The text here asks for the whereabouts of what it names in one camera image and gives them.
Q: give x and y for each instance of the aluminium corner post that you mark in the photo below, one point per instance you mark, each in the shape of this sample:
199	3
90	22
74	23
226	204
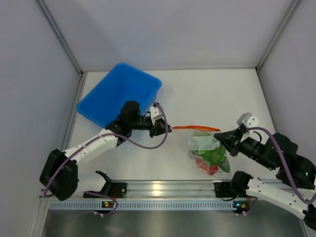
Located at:
294	5
58	33

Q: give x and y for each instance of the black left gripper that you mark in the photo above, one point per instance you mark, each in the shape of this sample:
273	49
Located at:
159	128

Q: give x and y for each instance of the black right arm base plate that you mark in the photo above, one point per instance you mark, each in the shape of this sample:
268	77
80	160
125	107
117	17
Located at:
225	192

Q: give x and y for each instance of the aluminium corner post right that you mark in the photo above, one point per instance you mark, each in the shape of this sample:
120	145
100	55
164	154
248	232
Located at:
294	5

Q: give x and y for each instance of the aluminium rail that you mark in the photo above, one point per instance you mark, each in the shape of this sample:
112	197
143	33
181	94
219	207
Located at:
150	188

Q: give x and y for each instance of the blue plastic bin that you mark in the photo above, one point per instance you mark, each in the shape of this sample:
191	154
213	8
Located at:
122	83

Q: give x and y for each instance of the white cable duct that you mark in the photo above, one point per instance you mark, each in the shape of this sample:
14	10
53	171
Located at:
143	205

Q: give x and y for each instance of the aluminium corner post left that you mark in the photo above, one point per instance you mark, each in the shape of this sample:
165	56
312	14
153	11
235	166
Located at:
58	33

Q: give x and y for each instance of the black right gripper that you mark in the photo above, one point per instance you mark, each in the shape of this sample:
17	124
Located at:
231	140

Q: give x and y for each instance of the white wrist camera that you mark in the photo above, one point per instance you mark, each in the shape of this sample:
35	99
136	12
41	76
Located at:
248	120
155	114

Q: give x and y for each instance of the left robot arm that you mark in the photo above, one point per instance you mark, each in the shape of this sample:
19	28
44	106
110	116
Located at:
60	175

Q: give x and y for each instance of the clear zip top bag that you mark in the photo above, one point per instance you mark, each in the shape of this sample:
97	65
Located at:
185	132

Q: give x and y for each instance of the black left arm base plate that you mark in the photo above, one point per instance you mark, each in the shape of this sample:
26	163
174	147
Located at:
116	190

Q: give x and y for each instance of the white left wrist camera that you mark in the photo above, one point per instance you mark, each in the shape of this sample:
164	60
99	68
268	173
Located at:
155	114

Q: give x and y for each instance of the fake red bell pepper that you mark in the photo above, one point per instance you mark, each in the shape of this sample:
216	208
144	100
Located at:
205	168

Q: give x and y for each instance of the fake green lettuce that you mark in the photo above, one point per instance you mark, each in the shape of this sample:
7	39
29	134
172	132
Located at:
203	145

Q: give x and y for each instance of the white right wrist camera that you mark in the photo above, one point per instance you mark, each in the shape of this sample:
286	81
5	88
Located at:
248	120

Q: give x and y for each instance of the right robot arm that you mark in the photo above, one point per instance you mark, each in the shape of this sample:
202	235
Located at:
278	153

